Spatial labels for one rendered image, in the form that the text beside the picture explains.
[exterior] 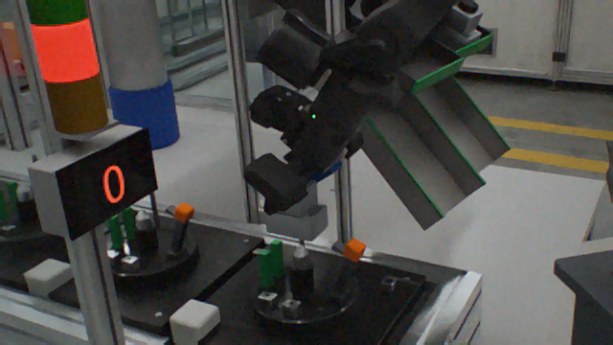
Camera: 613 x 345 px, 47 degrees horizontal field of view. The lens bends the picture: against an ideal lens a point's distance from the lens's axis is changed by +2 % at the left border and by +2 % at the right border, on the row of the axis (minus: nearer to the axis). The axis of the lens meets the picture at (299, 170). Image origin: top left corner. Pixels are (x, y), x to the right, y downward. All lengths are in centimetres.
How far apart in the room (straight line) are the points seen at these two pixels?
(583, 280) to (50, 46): 57
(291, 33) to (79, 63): 21
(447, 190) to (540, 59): 386
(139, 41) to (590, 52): 358
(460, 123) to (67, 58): 75
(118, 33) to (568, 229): 105
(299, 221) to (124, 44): 97
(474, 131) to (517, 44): 371
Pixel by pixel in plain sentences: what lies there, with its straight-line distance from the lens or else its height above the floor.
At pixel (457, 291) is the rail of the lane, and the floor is 96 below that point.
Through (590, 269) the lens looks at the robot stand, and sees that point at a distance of 81.
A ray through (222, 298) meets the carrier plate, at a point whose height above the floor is 97.
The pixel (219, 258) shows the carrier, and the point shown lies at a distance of 101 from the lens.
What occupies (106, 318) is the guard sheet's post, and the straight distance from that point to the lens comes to 81.
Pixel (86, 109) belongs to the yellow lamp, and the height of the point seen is 128.
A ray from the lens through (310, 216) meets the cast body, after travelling 81.
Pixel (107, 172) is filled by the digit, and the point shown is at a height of 122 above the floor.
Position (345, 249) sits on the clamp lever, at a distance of 81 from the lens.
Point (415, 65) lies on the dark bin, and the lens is 101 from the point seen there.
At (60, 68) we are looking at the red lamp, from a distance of 67.
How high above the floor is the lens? 148
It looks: 24 degrees down
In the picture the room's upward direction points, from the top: 4 degrees counter-clockwise
